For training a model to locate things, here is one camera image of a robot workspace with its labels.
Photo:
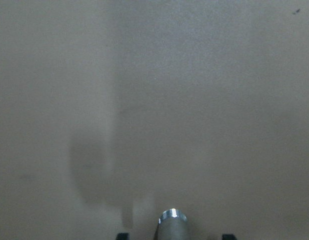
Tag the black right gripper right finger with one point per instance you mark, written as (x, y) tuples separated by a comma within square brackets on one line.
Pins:
[(227, 237)]

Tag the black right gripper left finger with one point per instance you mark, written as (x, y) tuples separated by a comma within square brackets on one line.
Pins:
[(123, 236)]

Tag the short silver metal pipe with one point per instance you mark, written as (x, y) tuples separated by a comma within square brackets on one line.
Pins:
[(172, 225)]

